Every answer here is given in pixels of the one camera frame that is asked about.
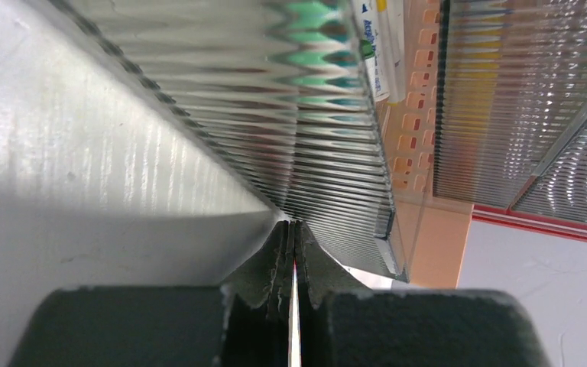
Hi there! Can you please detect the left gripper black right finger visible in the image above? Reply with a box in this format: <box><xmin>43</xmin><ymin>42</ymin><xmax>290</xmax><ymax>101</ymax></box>
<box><xmin>293</xmin><ymin>222</ymin><xmax>550</xmax><ymax>366</ymax></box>

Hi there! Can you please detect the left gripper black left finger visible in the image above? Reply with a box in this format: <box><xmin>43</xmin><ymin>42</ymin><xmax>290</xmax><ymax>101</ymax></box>
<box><xmin>9</xmin><ymin>221</ymin><xmax>293</xmax><ymax>366</ymax></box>

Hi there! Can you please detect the clear grey drawer box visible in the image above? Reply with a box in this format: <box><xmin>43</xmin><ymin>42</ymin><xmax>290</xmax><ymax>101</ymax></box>
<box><xmin>53</xmin><ymin>1</ymin><xmax>587</xmax><ymax>278</ymax></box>

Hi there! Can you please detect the green cap marker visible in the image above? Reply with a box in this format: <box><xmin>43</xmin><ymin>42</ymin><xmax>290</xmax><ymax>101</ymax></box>
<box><xmin>351</xmin><ymin>0</ymin><xmax>390</xmax><ymax>102</ymax></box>

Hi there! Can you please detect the peach file organizer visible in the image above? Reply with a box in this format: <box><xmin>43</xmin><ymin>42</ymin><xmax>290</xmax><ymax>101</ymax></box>
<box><xmin>377</xmin><ymin>1</ymin><xmax>473</xmax><ymax>288</ymax></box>

